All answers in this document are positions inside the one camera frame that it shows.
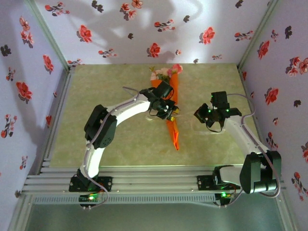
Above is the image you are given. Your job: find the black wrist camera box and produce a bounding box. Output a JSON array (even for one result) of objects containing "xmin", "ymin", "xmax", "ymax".
[
  {"xmin": 210, "ymin": 90, "xmax": 230, "ymax": 110},
  {"xmin": 154, "ymin": 80, "xmax": 175, "ymax": 100}
]

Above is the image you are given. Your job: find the cream fake rose stem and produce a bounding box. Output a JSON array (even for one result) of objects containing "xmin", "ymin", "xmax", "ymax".
[{"xmin": 149, "ymin": 66, "xmax": 169, "ymax": 82}]

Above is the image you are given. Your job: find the orange wrapping paper sheet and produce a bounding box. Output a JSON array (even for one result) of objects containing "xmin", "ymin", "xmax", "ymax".
[{"xmin": 150, "ymin": 73, "xmax": 180, "ymax": 152}]

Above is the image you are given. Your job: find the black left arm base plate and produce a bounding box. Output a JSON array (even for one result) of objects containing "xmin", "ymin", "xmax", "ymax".
[{"xmin": 69, "ymin": 176, "xmax": 113, "ymax": 193}]

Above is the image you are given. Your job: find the aluminium frame rail beam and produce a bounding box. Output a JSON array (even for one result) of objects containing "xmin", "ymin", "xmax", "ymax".
[{"xmin": 21, "ymin": 165, "xmax": 287, "ymax": 196}]

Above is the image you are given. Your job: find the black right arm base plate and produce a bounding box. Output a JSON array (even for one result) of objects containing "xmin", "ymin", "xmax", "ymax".
[{"xmin": 196, "ymin": 175, "xmax": 241, "ymax": 191}]

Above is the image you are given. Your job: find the aluminium side rail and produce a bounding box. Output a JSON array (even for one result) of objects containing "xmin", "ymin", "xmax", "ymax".
[
  {"xmin": 237, "ymin": 64, "xmax": 275, "ymax": 173},
  {"xmin": 37, "ymin": 67, "xmax": 75, "ymax": 175}
]

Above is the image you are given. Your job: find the grey right arm cable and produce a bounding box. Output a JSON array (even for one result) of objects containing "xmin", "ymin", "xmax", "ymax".
[{"xmin": 216, "ymin": 93, "xmax": 282, "ymax": 208}]

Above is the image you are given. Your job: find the controller board with LED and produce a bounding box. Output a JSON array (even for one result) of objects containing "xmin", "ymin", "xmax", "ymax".
[
  {"xmin": 78, "ymin": 192, "xmax": 101, "ymax": 209},
  {"xmin": 215, "ymin": 191, "xmax": 236, "ymax": 208}
]

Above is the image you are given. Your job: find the grey slotted cable duct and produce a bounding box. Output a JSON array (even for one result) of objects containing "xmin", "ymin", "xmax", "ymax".
[{"xmin": 32, "ymin": 194, "xmax": 217, "ymax": 205}]

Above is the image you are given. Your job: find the aluminium frame post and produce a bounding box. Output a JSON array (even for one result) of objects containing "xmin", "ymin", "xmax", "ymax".
[
  {"xmin": 237, "ymin": 0, "xmax": 281, "ymax": 73},
  {"xmin": 24, "ymin": 0, "xmax": 74, "ymax": 73}
]

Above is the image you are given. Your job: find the aluminium frame strut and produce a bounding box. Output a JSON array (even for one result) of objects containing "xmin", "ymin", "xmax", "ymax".
[
  {"xmin": 274, "ymin": 192, "xmax": 300, "ymax": 231},
  {"xmin": 7, "ymin": 194, "xmax": 34, "ymax": 231}
]

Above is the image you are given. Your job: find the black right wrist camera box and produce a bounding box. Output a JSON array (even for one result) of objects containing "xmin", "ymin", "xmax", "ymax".
[{"xmin": 210, "ymin": 90, "xmax": 230, "ymax": 110}]

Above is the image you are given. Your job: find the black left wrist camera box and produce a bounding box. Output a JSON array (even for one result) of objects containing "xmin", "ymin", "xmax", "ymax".
[{"xmin": 154, "ymin": 80, "xmax": 175, "ymax": 100}]

